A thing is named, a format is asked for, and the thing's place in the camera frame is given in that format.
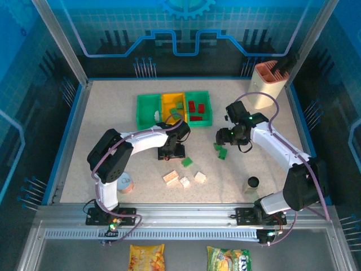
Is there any tan lego brick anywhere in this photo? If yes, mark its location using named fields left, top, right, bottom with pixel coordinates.
left=162, top=171, right=180, bottom=186

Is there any green plastic bin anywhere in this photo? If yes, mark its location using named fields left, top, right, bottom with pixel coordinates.
left=184, top=90, right=213, bottom=128
left=137, top=94, right=165, bottom=128

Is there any yellow plastic bin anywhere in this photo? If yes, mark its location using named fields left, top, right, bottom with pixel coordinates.
left=161, top=92, right=189, bottom=123

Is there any beige utensil holder pink rim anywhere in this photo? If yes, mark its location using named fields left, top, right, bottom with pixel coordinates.
left=247, top=62, right=290, bottom=111

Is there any small controller board green light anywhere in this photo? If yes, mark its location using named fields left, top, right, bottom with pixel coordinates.
left=106, top=217, right=122, bottom=238
left=257, top=228, right=283, bottom=245

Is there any orange snack bag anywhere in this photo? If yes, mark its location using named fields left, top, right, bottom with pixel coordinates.
left=129, top=244, right=166, bottom=271

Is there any green and yellow snack bag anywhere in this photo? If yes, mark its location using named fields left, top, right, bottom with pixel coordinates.
left=206, top=246, right=253, bottom=271

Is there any thin black cable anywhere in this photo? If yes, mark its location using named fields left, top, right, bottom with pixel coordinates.
left=236, top=141, right=253, bottom=155

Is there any purple cable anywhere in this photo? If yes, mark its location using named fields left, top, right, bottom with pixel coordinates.
left=233, top=91, right=331, bottom=247
left=91, top=113, right=187, bottom=247

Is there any aluminium rail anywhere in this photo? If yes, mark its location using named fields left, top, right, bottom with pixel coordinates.
left=35, top=202, right=338, bottom=228

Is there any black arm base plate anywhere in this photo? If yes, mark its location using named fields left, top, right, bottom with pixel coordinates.
left=235, top=207, right=287, bottom=226
left=86, top=207, right=138, bottom=226

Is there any slotted grey cable duct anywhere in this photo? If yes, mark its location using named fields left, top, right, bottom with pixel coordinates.
left=44, top=228, right=261, bottom=241

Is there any black utensil handle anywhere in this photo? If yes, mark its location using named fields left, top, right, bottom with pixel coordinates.
left=272, top=52, right=301, bottom=82

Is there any aluminium frame post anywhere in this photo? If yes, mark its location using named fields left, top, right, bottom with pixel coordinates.
left=31, top=0, right=90, bottom=87
left=286, top=0, right=341, bottom=87

